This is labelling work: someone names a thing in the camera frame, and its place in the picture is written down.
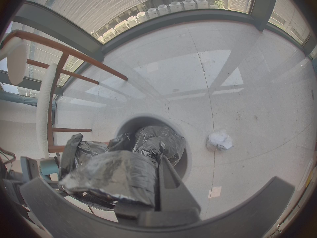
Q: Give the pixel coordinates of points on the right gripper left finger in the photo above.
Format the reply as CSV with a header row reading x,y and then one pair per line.
x,y
126,211

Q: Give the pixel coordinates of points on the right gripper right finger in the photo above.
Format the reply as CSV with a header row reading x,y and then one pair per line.
x,y
173,192

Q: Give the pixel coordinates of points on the black plastic bag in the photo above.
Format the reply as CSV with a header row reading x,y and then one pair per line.
x,y
123,172

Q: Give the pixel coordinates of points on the white trash bin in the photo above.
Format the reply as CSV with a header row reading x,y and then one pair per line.
x,y
187,162

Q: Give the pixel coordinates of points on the crumpled white paper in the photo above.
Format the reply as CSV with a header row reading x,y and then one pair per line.
x,y
219,141

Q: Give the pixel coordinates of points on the white cushioned wooden chair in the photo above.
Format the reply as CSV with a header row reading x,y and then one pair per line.
x,y
44,108

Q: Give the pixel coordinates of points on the blue-green curtain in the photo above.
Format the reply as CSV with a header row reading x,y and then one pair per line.
x,y
17,98

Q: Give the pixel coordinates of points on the window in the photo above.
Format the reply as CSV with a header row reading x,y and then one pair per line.
x,y
173,21

